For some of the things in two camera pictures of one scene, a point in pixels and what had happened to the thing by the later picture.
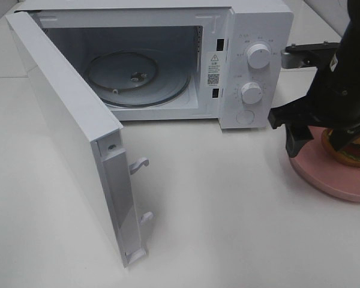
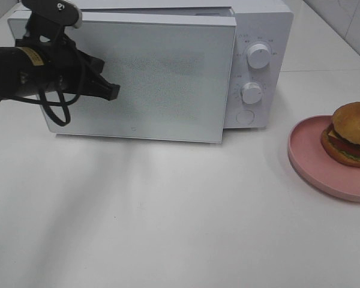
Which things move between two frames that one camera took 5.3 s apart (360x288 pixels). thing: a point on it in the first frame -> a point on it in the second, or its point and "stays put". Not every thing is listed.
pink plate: x=313 y=161 stays put
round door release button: x=245 y=117 stays put
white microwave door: x=93 y=138 -> x=175 y=72
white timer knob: x=251 y=93 stays put
